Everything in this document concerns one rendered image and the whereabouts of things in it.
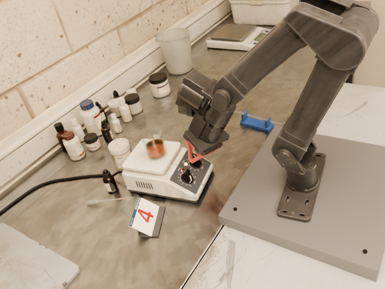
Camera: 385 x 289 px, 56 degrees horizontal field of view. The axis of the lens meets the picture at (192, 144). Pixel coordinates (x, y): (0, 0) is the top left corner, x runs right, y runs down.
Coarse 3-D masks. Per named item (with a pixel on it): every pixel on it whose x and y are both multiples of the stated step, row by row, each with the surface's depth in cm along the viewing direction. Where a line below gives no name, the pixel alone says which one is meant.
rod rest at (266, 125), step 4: (244, 116) 110; (244, 120) 111; (248, 120) 111; (252, 120) 110; (256, 120) 110; (260, 120) 110; (244, 124) 110; (248, 124) 109; (252, 124) 109; (256, 124) 108; (260, 124) 108; (264, 124) 108; (268, 124) 106; (272, 124) 107; (256, 128) 108; (260, 128) 107; (264, 128) 106; (268, 128) 106
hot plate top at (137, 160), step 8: (168, 144) 94; (176, 144) 94; (136, 152) 94; (144, 152) 94; (168, 152) 92; (176, 152) 92; (128, 160) 92; (136, 160) 91; (144, 160) 91; (160, 160) 90; (168, 160) 89; (128, 168) 90; (136, 168) 89; (144, 168) 88; (152, 168) 88; (160, 168) 87
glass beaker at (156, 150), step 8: (152, 128) 90; (160, 128) 87; (144, 136) 90; (152, 136) 91; (160, 136) 87; (144, 144) 88; (152, 144) 86; (160, 144) 88; (152, 152) 88; (160, 152) 89; (152, 160) 90
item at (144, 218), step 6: (144, 204) 87; (150, 204) 88; (138, 210) 85; (144, 210) 86; (150, 210) 87; (138, 216) 84; (144, 216) 85; (150, 216) 86; (138, 222) 83; (144, 222) 84; (150, 222) 84; (138, 228) 82; (144, 228) 83; (150, 228) 83
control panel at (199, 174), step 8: (184, 160) 92; (200, 160) 94; (176, 168) 90; (184, 168) 91; (192, 168) 92; (200, 168) 92; (208, 168) 93; (176, 176) 88; (200, 176) 91; (184, 184) 88; (192, 184) 88; (200, 184) 89; (192, 192) 87
